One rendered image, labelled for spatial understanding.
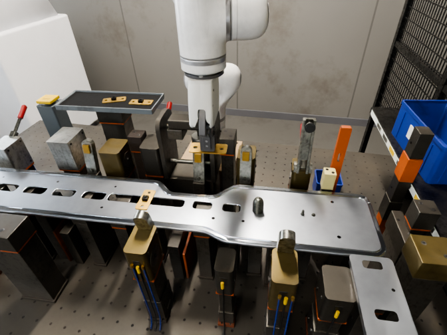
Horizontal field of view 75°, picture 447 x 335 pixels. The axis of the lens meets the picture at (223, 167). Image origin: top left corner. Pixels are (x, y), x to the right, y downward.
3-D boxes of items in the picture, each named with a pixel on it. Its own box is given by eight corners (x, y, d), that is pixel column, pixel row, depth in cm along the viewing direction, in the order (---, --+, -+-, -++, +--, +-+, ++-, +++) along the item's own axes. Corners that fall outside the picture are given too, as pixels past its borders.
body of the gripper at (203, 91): (189, 56, 59) (193, 107, 66) (177, 74, 51) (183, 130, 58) (226, 56, 58) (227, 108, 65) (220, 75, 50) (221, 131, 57)
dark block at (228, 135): (222, 226, 119) (218, 138, 93) (225, 213, 125) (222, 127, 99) (235, 227, 119) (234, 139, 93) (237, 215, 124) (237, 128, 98)
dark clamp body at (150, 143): (156, 225, 121) (137, 148, 98) (165, 205, 130) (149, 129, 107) (173, 226, 120) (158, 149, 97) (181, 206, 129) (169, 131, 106)
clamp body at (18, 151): (30, 219, 126) (-15, 148, 104) (47, 199, 135) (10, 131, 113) (45, 220, 125) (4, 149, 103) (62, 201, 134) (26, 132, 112)
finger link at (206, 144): (199, 122, 61) (201, 149, 65) (195, 130, 59) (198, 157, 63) (213, 123, 61) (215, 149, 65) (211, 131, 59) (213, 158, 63)
